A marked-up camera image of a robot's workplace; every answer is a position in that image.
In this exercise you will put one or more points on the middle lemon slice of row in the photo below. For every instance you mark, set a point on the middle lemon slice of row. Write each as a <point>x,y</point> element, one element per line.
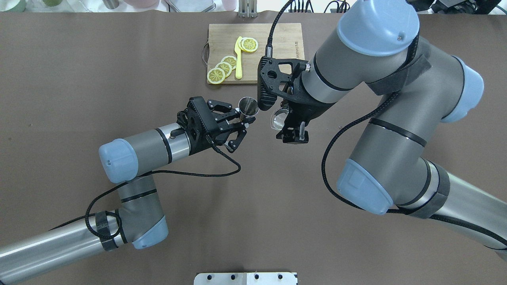
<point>226,67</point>

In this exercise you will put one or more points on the end lemon slice of row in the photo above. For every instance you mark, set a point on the end lemon slice of row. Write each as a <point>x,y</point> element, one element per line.
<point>216,75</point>

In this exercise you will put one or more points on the upper lemon slice of row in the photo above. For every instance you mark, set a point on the upper lemon slice of row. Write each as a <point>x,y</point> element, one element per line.
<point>230,59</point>

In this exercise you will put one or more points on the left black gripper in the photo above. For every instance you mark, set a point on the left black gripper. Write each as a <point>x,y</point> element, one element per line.
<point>201,143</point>

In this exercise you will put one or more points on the wooden cutting board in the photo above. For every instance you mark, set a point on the wooden cutting board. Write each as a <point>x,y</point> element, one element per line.
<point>287,44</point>

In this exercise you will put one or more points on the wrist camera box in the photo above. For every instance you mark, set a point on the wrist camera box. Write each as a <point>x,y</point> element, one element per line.
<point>279,78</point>
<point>197,120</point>

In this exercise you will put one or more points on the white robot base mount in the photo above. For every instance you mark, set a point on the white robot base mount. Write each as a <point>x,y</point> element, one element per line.
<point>247,278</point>

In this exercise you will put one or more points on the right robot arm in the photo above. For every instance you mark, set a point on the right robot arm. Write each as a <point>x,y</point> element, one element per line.
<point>374,163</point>

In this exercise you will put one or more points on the steel jigger measuring cup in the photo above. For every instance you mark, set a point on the steel jigger measuring cup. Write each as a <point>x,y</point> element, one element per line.
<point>247,109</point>

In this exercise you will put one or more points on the yellow plastic knife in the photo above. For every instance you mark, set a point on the yellow plastic knife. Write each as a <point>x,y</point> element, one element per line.
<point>238,52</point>

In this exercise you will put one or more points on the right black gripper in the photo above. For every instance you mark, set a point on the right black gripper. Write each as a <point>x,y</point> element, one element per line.
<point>308,107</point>

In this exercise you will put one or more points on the clear glass cup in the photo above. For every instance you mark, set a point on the clear glass cup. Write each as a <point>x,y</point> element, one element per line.
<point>278,118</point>

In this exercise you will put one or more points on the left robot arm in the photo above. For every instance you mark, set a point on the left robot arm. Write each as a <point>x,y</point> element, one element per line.
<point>131,212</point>

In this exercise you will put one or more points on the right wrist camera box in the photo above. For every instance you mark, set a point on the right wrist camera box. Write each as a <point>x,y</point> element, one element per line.
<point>279,78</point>

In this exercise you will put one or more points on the aluminium frame post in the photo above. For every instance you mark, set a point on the aluminium frame post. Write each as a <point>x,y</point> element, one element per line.
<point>247,8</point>

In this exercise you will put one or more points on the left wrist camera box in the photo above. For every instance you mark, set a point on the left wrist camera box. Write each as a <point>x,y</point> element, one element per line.
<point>197,120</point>

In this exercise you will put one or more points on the lemon slice near knife tip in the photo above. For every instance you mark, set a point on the lemon slice near knife tip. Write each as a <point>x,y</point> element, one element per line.
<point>250,44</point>

